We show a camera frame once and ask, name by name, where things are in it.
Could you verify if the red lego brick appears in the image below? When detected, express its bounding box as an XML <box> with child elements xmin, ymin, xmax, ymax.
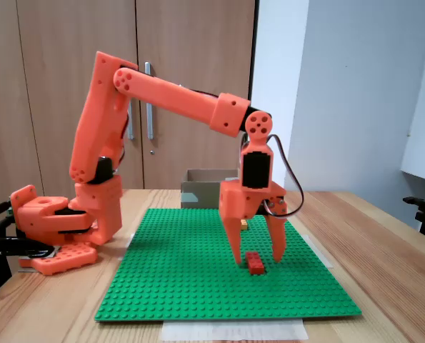
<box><xmin>245</xmin><ymin>251</ymin><xmax>266</xmax><ymax>276</ymax></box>

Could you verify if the open cardboard box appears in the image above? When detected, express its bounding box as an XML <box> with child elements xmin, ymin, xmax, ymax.
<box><xmin>180</xmin><ymin>168</ymin><xmax>248</xmax><ymax>210</ymax></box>

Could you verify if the green lego baseplate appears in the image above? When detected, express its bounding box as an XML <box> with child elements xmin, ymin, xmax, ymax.
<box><xmin>94</xmin><ymin>208</ymin><xmax>362</xmax><ymax>322</ymax></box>

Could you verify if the masking tape strip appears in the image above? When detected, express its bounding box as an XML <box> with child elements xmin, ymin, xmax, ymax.
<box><xmin>118</xmin><ymin>232</ymin><xmax>136</xmax><ymax>262</ymax></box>
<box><xmin>306</xmin><ymin>234</ymin><xmax>334</xmax><ymax>269</ymax></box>
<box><xmin>161</xmin><ymin>319</ymin><xmax>309</xmax><ymax>342</ymax></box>

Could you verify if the white panel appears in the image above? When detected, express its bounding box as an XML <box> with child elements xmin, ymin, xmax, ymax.
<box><xmin>399</xmin><ymin>0</ymin><xmax>425</xmax><ymax>184</ymax></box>

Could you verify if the wooden cabinet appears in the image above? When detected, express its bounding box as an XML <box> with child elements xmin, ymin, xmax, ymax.
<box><xmin>0</xmin><ymin>0</ymin><xmax>259</xmax><ymax>190</ymax></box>

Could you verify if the gripper servo cable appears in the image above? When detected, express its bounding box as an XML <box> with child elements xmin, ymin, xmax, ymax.
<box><xmin>265</xmin><ymin>134</ymin><xmax>305</xmax><ymax>219</ymax></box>

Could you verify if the metal cabinet handle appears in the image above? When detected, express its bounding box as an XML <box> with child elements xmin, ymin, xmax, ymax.
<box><xmin>144</xmin><ymin>61</ymin><xmax>155</xmax><ymax>141</ymax></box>
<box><xmin>127</xmin><ymin>99</ymin><xmax>135</xmax><ymax>141</ymax></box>

